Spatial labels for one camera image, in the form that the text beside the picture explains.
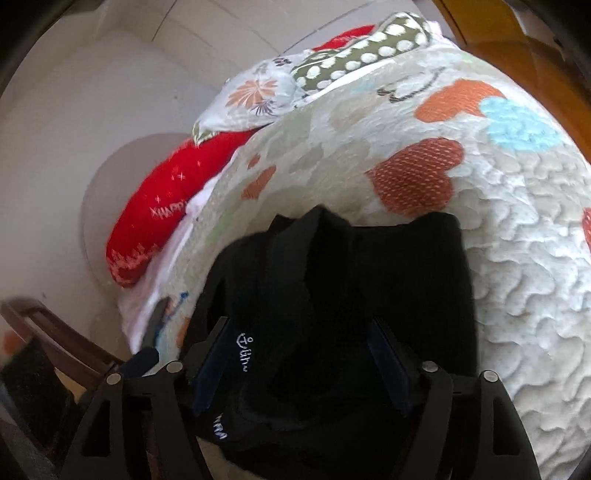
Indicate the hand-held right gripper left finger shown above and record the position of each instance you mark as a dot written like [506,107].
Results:
[210,369]

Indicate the wooden door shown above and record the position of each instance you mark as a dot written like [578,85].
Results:
[531,60]

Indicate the dark wooden chair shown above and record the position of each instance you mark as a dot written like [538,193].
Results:
[55,332]

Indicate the olive dotted pillow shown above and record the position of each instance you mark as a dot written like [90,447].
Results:
[360,55]

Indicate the quilted heart pattern bedspread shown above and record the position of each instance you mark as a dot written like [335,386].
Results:
[508,230]

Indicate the white bed sheet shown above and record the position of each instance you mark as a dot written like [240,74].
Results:
[152,286]

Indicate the red pillow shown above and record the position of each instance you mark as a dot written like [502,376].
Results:
[161,207]

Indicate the white floral pillow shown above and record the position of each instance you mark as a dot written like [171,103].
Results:
[249,97]

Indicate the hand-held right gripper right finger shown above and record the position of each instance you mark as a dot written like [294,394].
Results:
[387,364]

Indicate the black pants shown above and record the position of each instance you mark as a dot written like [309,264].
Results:
[332,300]

